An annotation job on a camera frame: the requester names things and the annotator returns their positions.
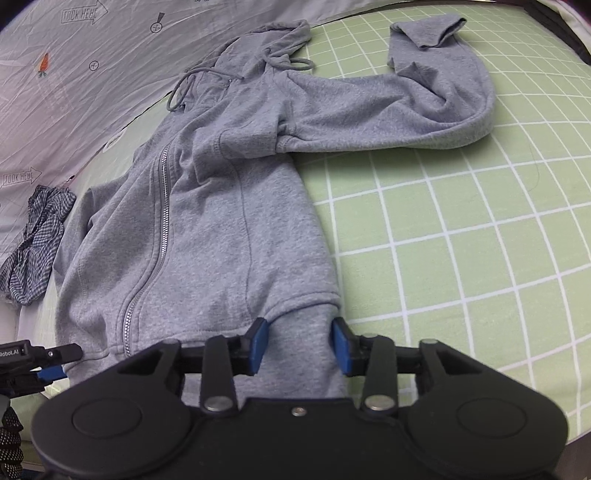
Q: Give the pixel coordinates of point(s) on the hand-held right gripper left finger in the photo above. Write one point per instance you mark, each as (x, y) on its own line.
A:
(259, 345)

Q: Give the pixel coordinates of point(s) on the green checked mat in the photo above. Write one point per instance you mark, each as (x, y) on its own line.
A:
(461, 254)

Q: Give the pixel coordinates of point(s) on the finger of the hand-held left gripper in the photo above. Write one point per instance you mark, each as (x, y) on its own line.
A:
(53, 373)
(67, 354)

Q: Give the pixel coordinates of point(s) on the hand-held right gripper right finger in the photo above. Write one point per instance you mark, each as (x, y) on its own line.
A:
(340, 347)

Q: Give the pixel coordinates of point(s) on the grey zip hoodie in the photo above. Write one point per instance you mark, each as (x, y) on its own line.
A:
(221, 217)

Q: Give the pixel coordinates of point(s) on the carrot printed grey sheet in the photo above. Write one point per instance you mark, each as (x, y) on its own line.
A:
(92, 78)

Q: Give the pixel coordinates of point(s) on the blue checked shirt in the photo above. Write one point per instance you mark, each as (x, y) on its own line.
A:
(34, 249)

